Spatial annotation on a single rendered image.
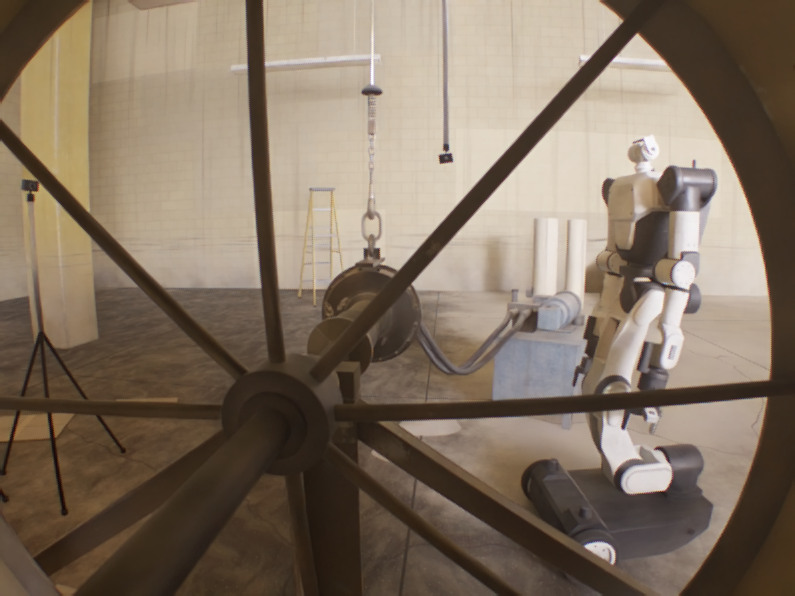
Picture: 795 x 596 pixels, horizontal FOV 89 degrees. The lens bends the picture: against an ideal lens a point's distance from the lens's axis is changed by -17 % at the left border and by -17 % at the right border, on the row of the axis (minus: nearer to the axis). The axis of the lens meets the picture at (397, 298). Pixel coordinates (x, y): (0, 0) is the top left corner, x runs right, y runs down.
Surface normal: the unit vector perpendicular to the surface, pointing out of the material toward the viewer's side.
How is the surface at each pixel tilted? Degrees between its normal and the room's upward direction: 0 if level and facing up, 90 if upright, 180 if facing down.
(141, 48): 90
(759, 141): 90
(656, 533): 90
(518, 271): 90
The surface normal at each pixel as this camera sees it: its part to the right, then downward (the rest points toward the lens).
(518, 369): -0.51, 0.12
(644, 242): -0.69, 0.24
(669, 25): -0.10, 0.15
